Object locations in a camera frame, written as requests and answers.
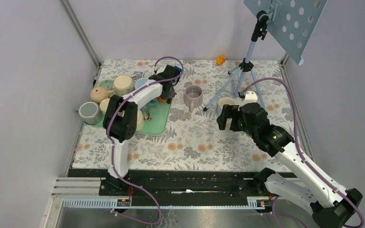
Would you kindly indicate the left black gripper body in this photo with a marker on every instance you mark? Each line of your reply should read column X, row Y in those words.
column 171, row 93

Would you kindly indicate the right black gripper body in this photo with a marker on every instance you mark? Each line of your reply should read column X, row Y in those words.
column 248, row 128

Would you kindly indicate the orange mug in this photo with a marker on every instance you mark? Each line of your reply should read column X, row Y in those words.
column 161, row 100

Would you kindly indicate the mauve pink mug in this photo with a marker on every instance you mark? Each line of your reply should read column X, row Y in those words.
column 193, row 97

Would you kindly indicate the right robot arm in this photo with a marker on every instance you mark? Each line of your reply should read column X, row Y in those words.
column 330, row 204

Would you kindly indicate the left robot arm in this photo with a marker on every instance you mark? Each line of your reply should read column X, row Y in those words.
column 120, row 121

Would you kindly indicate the light blue upside-down mug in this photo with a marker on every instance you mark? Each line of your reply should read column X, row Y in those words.
column 142, row 82

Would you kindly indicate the green plastic tray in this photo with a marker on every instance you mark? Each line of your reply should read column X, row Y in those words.
column 155, row 118

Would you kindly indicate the light blue tripod stand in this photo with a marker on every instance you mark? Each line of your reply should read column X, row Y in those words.
column 245, row 66

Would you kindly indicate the tall beige cup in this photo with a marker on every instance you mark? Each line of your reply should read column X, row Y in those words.
column 123, row 85

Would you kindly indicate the floral table cloth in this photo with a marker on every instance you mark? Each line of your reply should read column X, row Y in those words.
column 191, row 140

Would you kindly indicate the orange toy block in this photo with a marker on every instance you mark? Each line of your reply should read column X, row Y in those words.
column 220, row 60

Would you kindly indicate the small beige cup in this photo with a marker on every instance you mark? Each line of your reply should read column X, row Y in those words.
column 104, row 105

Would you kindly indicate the beige teapot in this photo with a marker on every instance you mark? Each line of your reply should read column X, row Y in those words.
column 100, row 93

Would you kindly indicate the grey metal cup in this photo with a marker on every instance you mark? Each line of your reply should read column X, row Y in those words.
column 90, row 113

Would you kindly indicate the perforated grey panel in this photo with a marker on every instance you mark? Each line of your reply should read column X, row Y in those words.
column 290, row 22

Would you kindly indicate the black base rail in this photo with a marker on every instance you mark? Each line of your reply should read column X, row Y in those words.
column 186, row 188

